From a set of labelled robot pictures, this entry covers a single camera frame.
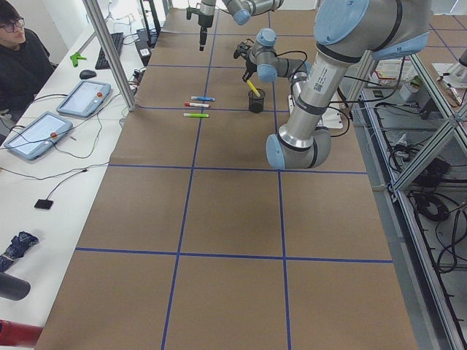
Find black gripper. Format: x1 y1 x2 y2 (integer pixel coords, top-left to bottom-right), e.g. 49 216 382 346
198 12 214 51
242 50 257 82

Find yellow marker pen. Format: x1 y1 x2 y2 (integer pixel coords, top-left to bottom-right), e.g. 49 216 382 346
246 79 261 98

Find blue marker pen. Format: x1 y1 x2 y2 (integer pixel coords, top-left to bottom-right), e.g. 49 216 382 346
190 96 216 102

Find red marker pen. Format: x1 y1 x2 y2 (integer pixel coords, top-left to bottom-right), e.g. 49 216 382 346
184 102 210 109

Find green marker pen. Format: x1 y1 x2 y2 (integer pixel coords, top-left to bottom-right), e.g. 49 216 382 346
183 113 209 118

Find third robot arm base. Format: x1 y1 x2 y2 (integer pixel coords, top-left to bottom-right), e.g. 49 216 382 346
432 51 466 106

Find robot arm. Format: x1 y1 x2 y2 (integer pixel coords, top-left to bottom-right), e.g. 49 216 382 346
186 0 284 52
243 1 432 169

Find black mesh pen cup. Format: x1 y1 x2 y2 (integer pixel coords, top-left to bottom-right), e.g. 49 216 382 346
248 89 266 113

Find black keyboard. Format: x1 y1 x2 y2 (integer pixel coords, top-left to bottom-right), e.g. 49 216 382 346
94 32 125 71

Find black computer mouse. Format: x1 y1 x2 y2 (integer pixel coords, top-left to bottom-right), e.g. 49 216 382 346
79 69 97 79

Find far teach pendant tablet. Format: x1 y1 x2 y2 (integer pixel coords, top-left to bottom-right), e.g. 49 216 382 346
55 79 112 118

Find teach pendant tablet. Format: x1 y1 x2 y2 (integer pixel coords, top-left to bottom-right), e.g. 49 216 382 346
55 79 112 118
4 112 73 161

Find green plastic clip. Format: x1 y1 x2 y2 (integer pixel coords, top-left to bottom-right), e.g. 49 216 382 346
69 52 87 68

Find seated person black jacket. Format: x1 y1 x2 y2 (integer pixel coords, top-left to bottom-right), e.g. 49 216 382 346
0 6 54 117

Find near teach pendant tablet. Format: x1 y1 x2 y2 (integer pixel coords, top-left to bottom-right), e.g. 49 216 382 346
4 112 73 161

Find small black square pad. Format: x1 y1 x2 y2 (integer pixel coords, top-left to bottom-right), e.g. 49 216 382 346
34 199 53 210

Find folded blue umbrella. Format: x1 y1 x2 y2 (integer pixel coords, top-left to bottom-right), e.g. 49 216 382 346
1 231 39 273

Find white camera stand base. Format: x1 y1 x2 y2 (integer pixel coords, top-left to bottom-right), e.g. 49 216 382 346
287 94 345 130

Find aluminium frame post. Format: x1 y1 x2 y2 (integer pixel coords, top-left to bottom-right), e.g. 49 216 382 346
82 0 136 112

